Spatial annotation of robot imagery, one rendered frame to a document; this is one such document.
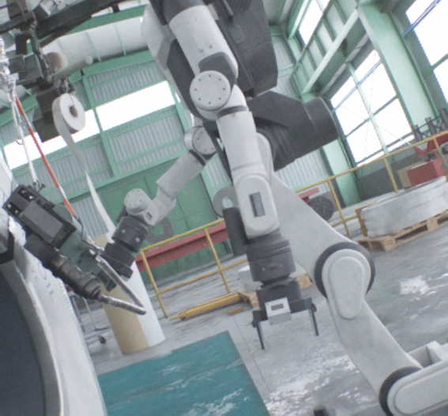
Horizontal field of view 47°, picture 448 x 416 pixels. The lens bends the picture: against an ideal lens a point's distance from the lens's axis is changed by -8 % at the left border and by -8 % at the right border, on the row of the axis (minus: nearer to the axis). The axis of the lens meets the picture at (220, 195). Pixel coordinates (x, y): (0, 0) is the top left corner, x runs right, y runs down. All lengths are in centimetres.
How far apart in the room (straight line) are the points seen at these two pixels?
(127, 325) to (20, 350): 450
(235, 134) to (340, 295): 43
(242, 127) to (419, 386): 72
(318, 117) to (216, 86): 31
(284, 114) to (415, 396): 73
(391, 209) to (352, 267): 528
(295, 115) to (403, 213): 526
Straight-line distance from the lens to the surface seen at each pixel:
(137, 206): 152
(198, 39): 111
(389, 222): 653
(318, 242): 126
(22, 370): 142
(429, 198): 652
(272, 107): 126
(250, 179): 103
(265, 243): 104
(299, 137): 126
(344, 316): 123
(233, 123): 107
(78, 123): 212
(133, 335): 589
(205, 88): 106
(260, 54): 127
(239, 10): 131
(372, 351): 131
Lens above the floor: 80
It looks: 4 degrees up
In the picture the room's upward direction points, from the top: 21 degrees counter-clockwise
